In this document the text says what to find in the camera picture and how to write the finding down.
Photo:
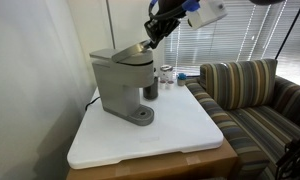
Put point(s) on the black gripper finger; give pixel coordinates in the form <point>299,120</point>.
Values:
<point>163,37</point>
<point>153,41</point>

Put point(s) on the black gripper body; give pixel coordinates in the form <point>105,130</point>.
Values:
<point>160,25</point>

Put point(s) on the grey pod coffee maker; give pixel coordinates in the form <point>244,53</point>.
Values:
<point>123,83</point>

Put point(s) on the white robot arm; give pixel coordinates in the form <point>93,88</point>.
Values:
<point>206,13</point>

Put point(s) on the glass jar with metal lid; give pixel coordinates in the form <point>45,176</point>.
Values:
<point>166,73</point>

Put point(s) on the thin grey vertical pole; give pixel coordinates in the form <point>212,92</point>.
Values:
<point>110,23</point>

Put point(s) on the small cup with blue contents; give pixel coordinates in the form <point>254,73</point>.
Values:
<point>181,80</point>

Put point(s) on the dark cylindrical tumbler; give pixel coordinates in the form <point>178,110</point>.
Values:
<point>151,90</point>

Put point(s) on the white window blinds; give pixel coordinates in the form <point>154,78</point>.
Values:
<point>223,43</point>

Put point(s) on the striped sofa cushion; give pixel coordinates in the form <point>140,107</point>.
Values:
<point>240,83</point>

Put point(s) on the black diagonal stand pole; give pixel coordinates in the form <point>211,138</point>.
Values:
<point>288,31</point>

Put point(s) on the brown cardboard box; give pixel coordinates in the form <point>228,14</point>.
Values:
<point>176,165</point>

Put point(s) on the striped sofa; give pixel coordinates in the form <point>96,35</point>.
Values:
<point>256,126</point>

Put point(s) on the black metal frame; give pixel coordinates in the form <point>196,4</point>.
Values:
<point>295,156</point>

